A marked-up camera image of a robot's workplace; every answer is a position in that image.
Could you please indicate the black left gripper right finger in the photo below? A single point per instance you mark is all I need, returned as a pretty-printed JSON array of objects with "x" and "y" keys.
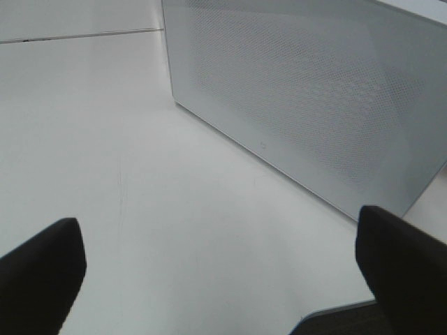
[{"x": 405, "y": 269}]

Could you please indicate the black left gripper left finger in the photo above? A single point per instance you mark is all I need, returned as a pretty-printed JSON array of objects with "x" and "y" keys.
[{"x": 41, "y": 278}]

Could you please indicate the white microwave door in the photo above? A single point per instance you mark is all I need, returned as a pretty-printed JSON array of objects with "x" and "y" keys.
[{"x": 347, "y": 98}]

